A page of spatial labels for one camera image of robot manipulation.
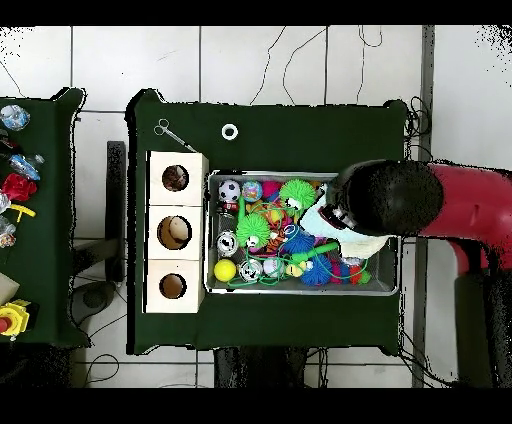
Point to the mint green knitted cloth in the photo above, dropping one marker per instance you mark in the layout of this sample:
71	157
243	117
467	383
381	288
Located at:
316	226

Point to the cream knitted cloth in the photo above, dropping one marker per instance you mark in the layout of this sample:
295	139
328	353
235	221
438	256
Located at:
360	250

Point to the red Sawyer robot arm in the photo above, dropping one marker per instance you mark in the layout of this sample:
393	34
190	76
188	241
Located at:
460	200

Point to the wooden box with three holes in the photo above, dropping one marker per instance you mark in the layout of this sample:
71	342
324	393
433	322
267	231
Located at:
198	240

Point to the green spiky ball with eyes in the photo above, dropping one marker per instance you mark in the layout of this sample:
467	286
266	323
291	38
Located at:
296	195

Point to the blue spiky ball with eyes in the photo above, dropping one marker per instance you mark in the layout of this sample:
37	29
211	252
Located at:
316	274

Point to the green spiky rubber ball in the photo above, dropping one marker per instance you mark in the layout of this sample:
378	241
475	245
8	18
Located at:
252	230

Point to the colourful globe ball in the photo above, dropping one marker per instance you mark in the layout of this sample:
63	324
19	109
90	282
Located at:
252	191

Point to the black white toy soccer ball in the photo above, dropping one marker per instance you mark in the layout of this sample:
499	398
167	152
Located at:
229	190

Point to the silver soda can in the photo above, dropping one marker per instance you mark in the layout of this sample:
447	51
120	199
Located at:
227	244

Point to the yellow ball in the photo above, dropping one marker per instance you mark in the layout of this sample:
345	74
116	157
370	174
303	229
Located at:
225	270

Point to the metal scissors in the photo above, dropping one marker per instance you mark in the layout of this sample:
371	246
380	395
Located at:
172	134

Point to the crushed bottle with blue label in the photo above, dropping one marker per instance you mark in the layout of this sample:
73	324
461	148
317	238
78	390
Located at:
26	166

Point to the yellow plastic toy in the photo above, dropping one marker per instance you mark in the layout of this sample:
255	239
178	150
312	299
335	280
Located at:
22	211

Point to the red cloth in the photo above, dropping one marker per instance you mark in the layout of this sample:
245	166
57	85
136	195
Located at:
18	187

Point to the clear plastic packet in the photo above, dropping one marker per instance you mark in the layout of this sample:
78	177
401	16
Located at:
6	232

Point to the crushed clear plastic bottle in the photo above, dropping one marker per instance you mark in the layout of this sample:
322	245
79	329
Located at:
14	117

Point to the beige foam block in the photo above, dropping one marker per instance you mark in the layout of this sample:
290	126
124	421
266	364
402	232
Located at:
6	286

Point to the yellow emergency stop button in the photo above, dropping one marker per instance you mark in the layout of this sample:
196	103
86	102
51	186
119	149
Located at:
12	318

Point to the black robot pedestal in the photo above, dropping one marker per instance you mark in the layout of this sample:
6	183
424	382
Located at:
260	368

